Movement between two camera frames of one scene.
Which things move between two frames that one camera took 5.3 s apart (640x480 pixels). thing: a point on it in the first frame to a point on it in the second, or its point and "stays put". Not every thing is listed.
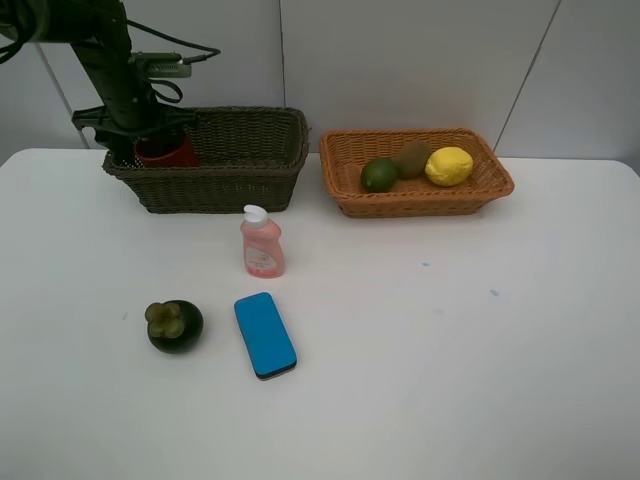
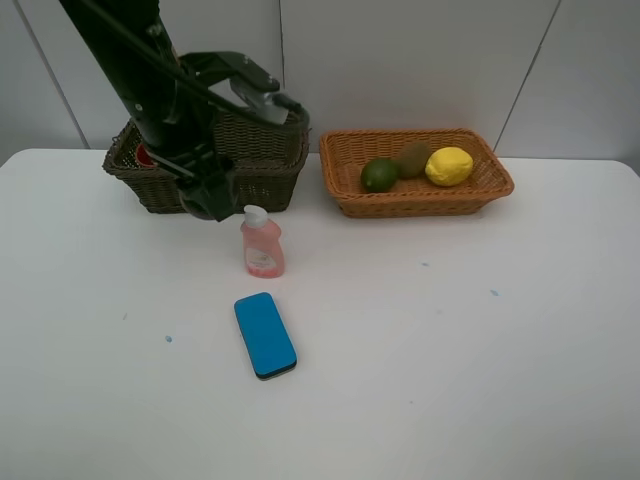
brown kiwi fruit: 413,158 stays put
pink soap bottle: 263,251 stays put
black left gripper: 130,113 to 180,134
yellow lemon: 449,166 stays put
